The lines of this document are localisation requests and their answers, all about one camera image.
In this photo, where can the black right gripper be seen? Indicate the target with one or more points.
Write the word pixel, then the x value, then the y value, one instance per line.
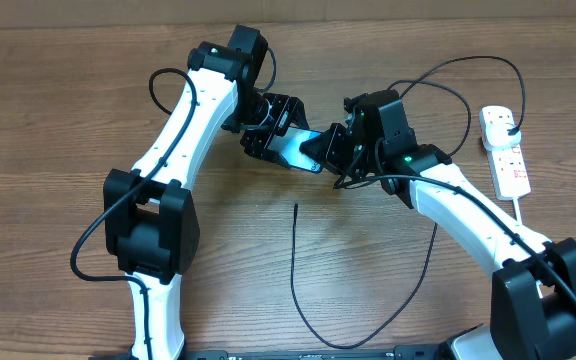
pixel 331 143

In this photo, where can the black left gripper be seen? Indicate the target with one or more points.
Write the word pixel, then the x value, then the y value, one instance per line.
pixel 287 106

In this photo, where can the Samsung Galaxy smartphone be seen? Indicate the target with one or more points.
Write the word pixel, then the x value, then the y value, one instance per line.
pixel 287 147

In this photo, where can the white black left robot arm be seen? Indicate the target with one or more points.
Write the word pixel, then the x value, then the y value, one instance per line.
pixel 152 227

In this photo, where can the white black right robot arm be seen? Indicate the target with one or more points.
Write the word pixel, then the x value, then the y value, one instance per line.
pixel 533 297

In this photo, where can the white charger plug adapter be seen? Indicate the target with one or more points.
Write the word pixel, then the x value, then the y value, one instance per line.
pixel 500 136

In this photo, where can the white power strip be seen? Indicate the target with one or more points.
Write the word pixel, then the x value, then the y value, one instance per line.
pixel 507 167

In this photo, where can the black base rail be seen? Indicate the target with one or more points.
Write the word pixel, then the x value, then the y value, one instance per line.
pixel 400 352

